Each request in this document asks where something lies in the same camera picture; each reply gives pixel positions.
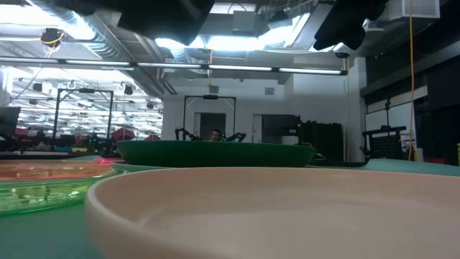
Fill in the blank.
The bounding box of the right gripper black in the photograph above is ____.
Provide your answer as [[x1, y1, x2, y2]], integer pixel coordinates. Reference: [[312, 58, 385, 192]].
[[313, 0, 391, 51]]

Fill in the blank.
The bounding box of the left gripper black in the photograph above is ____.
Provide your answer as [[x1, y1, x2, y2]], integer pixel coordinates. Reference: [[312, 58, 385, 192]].
[[116, 0, 216, 46]]

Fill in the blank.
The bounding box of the dark green plastic plate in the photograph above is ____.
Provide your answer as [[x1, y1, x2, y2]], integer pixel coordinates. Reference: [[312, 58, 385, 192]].
[[116, 140, 316, 168]]

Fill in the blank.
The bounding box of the pink translucent plastic plate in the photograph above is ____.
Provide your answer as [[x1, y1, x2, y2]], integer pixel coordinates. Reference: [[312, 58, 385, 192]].
[[93, 157, 125, 166]]

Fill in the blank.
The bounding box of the orange translucent plastic plate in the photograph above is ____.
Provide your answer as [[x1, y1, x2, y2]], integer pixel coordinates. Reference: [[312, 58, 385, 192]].
[[0, 159, 116, 180]]

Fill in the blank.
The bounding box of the beige plastic plate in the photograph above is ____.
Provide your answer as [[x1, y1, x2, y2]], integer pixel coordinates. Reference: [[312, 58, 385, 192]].
[[85, 167, 460, 259]]

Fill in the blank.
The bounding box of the green translucent plastic plate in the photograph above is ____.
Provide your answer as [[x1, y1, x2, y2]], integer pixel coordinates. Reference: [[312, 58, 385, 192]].
[[0, 168, 127, 217]]

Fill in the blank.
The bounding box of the grey ceiling box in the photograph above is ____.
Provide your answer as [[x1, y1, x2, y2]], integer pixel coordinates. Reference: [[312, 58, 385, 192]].
[[232, 10, 257, 34]]

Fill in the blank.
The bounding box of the long ceiling light bar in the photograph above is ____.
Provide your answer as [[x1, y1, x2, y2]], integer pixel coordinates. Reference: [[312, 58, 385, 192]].
[[0, 56, 349, 76]]

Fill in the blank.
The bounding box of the whiteboard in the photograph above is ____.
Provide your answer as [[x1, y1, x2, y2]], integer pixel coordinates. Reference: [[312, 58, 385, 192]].
[[364, 101, 418, 152]]

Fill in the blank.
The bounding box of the black cabinet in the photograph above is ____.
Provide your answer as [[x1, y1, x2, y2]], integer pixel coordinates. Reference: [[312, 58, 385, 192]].
[[297, 121, 344, 162]]

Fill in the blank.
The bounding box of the red storage bin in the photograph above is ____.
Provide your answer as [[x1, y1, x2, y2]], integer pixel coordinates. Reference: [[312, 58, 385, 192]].
[[110, 127, 137, 142]]

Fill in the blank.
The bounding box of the black perforated cart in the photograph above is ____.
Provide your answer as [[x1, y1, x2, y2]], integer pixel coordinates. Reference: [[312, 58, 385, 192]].
[[360, 124, 408, 160]]

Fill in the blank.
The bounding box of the black flat tray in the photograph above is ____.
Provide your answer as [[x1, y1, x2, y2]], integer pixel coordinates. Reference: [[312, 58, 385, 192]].
[[308, 153, 371, 168]]

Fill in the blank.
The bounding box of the dark monitor screen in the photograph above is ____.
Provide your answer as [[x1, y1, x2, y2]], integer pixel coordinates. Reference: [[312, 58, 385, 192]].
[[0, 106, 22, 138]]

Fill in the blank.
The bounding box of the large silver air duct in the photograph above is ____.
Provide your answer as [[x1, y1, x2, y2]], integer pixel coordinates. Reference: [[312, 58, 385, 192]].
[[84, 14, 125, 62]]

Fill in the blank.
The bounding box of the yellow hanging cable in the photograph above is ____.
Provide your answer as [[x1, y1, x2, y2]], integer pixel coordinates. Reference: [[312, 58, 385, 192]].
[[408, 0, 415, 162]]

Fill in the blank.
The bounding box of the yellow black cable reel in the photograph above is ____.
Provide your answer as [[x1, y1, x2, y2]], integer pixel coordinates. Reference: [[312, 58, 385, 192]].
[[39, 27, 65, 48]]

